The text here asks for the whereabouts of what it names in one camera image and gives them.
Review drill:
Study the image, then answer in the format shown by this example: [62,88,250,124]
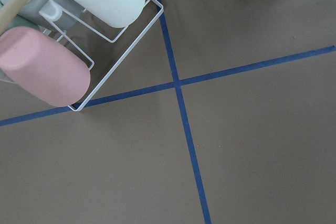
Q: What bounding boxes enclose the pink cup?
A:
[1,27,90,107]

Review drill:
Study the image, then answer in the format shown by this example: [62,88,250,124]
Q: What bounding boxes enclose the grey cup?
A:
[0,0,82,29]

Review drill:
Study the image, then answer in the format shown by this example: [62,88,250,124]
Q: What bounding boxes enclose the white wire cup rack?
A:
[39,0,164,112]

